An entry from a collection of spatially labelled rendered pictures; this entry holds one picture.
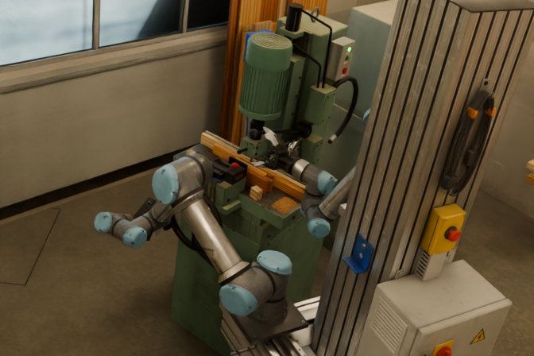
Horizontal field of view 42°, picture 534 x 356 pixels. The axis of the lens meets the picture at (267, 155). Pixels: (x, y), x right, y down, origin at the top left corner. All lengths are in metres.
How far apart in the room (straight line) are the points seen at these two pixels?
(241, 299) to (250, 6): 2.49
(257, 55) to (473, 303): 1.22
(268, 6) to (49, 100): 1.50
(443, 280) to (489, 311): 0.15
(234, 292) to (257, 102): 0.86
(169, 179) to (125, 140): 2.15
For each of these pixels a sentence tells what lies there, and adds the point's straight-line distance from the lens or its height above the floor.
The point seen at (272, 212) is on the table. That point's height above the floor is 0.90.
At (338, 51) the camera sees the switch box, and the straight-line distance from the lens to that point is 2.89.
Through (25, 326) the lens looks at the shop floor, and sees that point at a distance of 3.53.
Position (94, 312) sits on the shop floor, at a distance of 3.57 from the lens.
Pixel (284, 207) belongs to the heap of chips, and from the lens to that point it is 2.79.
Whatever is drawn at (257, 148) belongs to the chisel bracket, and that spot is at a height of 1.05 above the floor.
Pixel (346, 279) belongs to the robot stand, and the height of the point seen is 1.10.
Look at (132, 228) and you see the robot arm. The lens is 2.54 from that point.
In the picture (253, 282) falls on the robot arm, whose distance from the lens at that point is 2.21.
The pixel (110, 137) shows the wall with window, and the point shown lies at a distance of 4.25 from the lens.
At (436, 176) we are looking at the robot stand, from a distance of 1.89.
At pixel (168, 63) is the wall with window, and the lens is 4.28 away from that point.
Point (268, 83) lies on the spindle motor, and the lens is 2.71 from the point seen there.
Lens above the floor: 2.48
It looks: 30 degrees down
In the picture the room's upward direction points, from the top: 10 degrees clockwise
